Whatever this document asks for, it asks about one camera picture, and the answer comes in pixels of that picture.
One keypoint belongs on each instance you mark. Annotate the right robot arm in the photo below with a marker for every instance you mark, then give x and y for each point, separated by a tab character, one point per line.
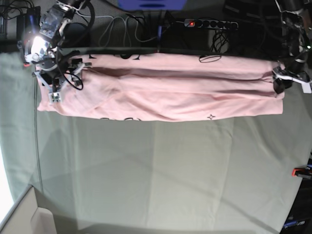
42	48

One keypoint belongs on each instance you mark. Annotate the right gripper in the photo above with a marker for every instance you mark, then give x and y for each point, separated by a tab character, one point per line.
54	76

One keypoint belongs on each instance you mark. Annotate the black round stool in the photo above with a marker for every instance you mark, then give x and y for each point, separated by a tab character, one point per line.
72	33

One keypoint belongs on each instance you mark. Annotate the beige plastic bin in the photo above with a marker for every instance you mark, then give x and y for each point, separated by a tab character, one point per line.
27	217

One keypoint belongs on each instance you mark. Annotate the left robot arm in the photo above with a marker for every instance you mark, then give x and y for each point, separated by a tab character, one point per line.
297	20

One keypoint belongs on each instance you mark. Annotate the blue box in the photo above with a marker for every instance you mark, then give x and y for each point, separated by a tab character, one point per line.
133	5

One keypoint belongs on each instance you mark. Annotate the red black clamp left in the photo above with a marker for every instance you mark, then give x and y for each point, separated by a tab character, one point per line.
27	28

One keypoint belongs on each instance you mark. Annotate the red black clamp right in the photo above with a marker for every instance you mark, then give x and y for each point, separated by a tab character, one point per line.
304	172

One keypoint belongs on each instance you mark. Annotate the red black clamp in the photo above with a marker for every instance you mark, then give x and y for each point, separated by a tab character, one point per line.
304	172
27	28

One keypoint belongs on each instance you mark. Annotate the black power strip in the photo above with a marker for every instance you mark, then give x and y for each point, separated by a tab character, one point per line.
211	24

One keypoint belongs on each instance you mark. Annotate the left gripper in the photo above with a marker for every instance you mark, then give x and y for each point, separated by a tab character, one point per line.
283	79

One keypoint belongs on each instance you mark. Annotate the pink t-shirt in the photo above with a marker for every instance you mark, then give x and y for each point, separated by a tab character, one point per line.
170	88

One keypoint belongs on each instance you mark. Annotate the green table cloth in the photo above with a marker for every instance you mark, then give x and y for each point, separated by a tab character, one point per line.
229	176

